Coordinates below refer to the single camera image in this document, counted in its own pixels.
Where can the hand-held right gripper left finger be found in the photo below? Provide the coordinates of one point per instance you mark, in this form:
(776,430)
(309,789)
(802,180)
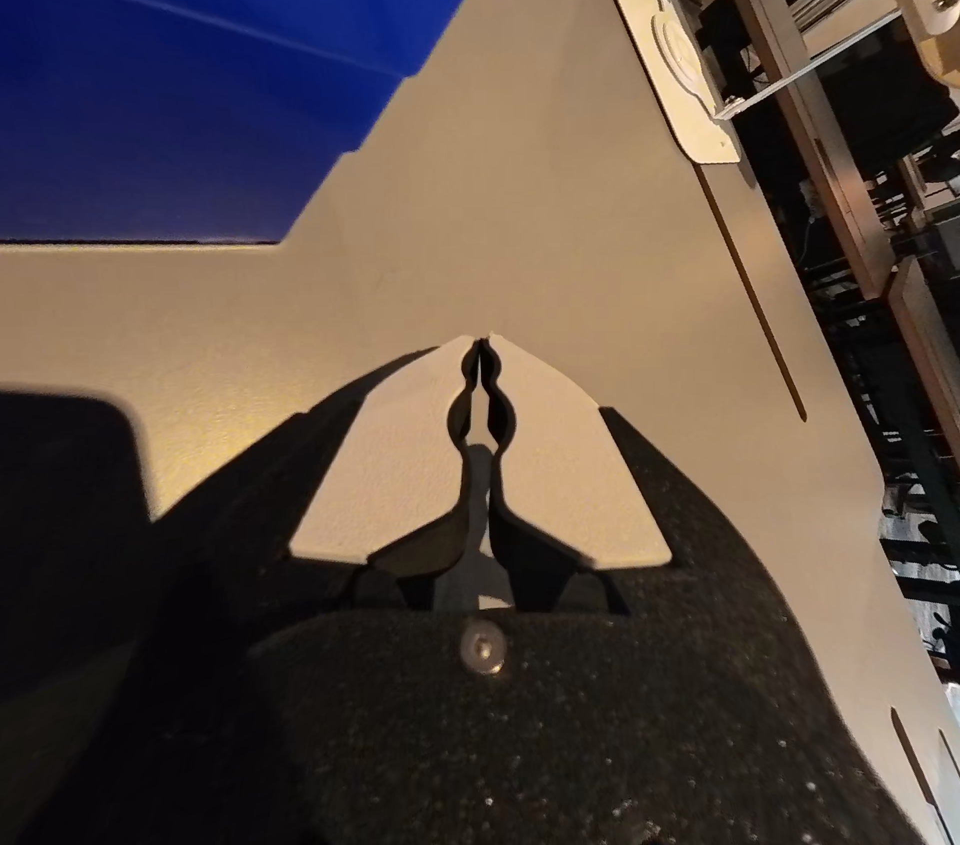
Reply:
(390,470)

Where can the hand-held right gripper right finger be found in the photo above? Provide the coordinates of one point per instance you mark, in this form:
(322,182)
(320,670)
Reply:
(570,485)

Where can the dark wooden desk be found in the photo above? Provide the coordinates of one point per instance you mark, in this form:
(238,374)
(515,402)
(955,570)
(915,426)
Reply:
(930,350)
(825,185)

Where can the blue plastic bin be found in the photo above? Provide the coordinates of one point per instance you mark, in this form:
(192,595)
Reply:
(187,72)

